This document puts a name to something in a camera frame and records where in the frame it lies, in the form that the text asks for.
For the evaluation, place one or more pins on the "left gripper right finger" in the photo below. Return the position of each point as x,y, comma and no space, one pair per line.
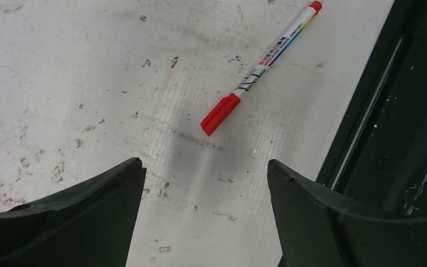
321,227

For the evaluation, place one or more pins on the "white marker pen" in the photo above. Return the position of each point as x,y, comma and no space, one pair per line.
284,40

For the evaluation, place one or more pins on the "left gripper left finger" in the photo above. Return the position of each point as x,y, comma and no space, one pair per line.
87,224

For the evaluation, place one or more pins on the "red marker cap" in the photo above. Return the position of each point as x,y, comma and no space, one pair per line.
219,113

